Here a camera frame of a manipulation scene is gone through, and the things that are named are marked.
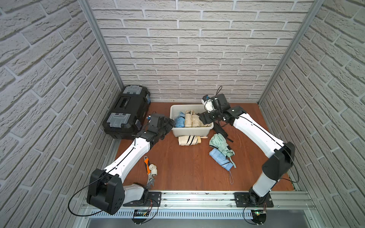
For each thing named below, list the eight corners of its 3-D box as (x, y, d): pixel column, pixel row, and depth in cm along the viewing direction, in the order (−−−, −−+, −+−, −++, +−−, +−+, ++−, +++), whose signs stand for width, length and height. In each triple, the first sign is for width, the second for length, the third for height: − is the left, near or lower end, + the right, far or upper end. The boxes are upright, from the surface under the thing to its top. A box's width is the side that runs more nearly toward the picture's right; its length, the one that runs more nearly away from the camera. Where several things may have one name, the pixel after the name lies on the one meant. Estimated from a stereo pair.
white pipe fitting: (151, 177, 83) (150, 175, 80) (149, 166, 87) (148, 165, 84) (158, 174, 84) (157, 173, 81) (155, 164, 88) (155, 162, 85)
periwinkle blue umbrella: (208, 154, 92) (209, 152, 89) (213, 148, 94) (214, 146, 92) (228, 172, 84) (229, 170, 82) (233, 165, 87) (235, 163, 85)
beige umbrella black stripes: (178, 145, 96) (177, 142, 92) (178, 138, 99) (178, 135, 96) (207, 146, 96) (207, 143, 92) (206, 138, 99) (207, 135, 96)
